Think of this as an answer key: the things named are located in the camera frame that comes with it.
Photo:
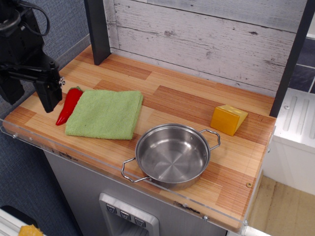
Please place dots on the white toy sink unit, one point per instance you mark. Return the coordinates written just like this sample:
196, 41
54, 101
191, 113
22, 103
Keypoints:
290, 158

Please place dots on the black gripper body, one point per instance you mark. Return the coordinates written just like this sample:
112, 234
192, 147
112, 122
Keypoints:
37, 68

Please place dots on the yellow sponge object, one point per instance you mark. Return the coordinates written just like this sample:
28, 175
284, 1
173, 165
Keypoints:
30, 230

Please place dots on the dark grey post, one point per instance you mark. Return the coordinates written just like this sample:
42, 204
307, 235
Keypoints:
97, 25
293, 57

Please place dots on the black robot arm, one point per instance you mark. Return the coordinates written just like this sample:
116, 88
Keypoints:
22, 57

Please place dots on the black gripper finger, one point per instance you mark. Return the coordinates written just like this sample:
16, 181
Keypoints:
11, 90
50, 94

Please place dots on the yellow toy cheese wedge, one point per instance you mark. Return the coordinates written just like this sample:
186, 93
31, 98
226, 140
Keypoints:
227, 119

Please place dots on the clear acrylic edge guard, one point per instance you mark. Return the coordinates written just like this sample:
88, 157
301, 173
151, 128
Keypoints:
224, 192

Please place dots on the silver dispenser panel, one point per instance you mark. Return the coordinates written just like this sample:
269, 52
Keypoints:
123, 219

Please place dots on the grey toy fridge cabinet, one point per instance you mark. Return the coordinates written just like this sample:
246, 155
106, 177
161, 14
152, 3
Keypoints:
82, 187

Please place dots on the red toy chili pepper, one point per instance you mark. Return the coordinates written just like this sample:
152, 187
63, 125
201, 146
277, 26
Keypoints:
70, 103

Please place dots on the stainless steel pot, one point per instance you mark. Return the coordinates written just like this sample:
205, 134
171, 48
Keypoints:
173, 156

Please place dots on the dark grey right post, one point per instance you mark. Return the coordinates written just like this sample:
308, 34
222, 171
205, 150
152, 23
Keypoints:
293, 57

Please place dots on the dark grey left post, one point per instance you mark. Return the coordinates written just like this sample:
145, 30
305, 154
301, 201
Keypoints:
97, 25

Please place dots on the green rag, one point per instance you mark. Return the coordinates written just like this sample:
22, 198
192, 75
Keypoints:
105, 114

